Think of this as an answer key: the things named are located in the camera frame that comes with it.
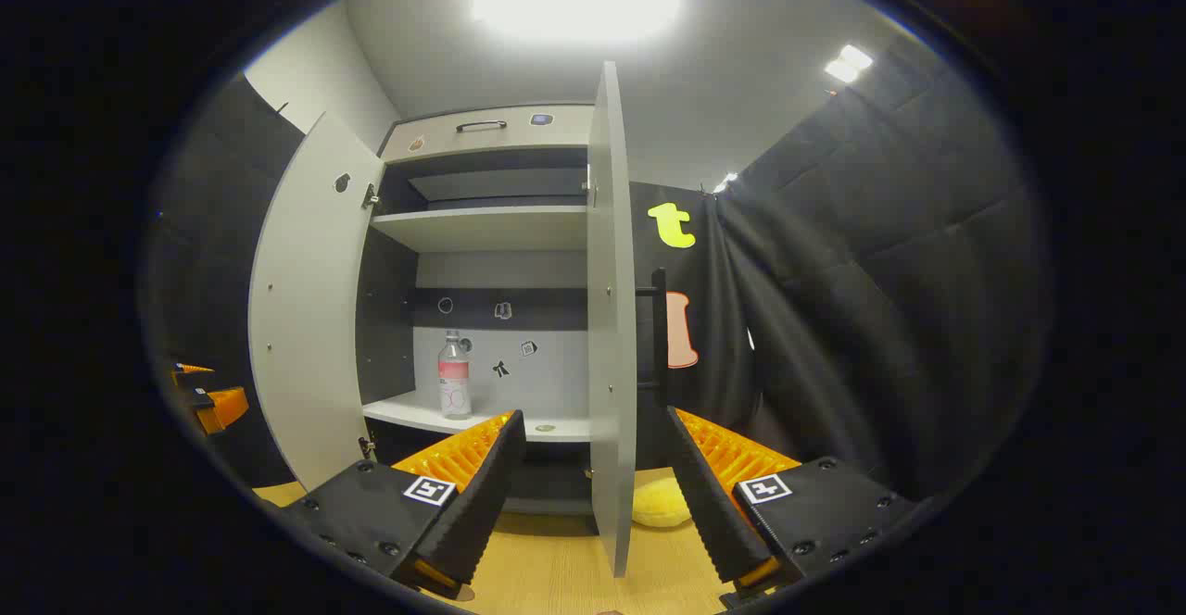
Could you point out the small ceiling light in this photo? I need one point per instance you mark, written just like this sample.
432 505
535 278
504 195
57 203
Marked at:
849 63
725 182

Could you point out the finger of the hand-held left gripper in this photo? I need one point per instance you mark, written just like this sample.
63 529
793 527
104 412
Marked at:
222 408
193 369

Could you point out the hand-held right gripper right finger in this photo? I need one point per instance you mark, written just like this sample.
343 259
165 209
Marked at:
718 513

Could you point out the yellow plush toy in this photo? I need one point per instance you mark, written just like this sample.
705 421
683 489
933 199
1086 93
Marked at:
660 507

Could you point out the clear bottle with pink label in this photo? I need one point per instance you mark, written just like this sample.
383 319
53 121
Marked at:
454 383

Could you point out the black backdrop cloth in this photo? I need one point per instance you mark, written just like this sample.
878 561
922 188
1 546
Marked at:
880 272
718 319
213 254

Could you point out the grey cabinet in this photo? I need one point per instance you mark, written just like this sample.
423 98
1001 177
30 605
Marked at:
482 226

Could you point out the grey cabinet drawer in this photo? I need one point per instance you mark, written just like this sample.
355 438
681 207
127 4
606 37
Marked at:
556 133

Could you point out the grey cabinet door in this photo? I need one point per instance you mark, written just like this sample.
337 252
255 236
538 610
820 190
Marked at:
306 319
611 319

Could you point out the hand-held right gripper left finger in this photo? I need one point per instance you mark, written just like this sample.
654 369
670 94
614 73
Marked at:
463 513

